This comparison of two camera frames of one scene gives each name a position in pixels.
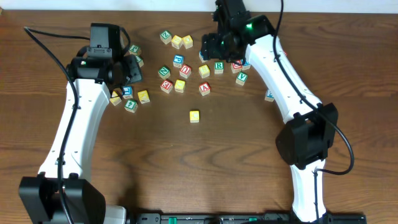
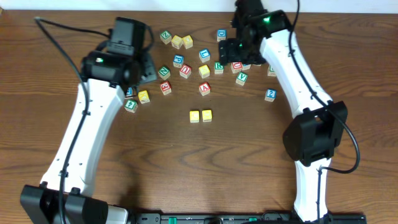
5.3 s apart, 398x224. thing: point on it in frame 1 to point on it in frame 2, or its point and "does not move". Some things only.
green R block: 219,67 does not move
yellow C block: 194,116 does not move
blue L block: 201,57 does not move
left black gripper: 132,70 to 148,72
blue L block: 128,92 does not move
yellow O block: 180,86 to 206,116
